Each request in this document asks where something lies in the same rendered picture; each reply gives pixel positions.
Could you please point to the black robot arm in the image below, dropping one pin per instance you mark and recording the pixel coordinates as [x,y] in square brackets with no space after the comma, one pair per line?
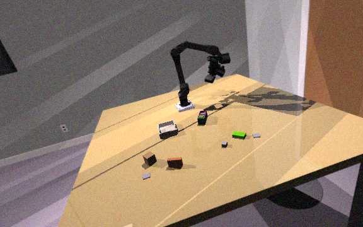
[210,49]

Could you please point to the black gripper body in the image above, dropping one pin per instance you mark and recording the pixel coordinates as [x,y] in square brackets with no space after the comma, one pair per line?
[210,78]

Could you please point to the green rectangular block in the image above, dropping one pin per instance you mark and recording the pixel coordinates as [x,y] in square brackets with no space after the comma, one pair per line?
[240,135]

